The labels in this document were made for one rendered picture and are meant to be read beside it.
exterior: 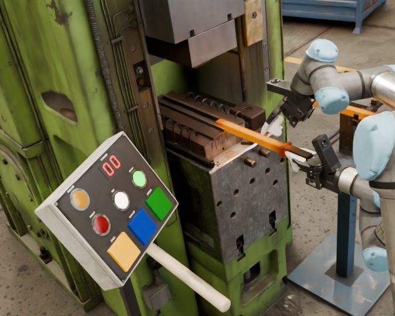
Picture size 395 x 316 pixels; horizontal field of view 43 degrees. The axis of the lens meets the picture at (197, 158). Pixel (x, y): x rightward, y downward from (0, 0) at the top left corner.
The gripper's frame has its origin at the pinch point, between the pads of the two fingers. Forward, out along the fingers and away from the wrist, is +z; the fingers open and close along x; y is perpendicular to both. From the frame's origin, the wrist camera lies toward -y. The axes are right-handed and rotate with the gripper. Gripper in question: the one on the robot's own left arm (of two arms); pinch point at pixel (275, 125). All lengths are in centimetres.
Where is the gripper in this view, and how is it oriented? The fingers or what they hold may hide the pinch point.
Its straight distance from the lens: 160.0
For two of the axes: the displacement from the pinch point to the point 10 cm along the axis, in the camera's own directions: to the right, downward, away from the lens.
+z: -2.0, 5.6, 8.1
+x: 7.4, -4.5, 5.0
